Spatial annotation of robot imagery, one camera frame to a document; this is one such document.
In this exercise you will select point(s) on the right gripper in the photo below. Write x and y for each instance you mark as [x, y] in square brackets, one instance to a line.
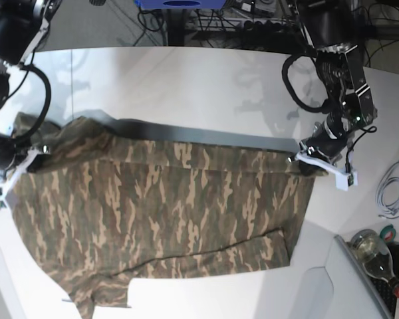
[13, 151]

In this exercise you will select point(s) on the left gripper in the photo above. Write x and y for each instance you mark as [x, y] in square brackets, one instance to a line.
[329, 139]

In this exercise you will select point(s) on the camouflage t-shirt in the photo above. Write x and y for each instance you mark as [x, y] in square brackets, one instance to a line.
[100, 210]

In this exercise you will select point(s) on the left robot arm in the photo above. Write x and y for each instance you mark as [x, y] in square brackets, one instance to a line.
[329, 39]

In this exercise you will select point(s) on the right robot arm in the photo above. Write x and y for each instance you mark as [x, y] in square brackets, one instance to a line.
[23, 26]

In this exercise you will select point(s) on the green tape roll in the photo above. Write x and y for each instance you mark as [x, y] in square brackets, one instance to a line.
[388, 234]

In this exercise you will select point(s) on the clear glass bottle red cap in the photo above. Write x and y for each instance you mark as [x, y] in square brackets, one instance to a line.
[375, 257]

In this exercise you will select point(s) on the blue box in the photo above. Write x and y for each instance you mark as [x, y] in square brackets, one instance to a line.
[181, 4]

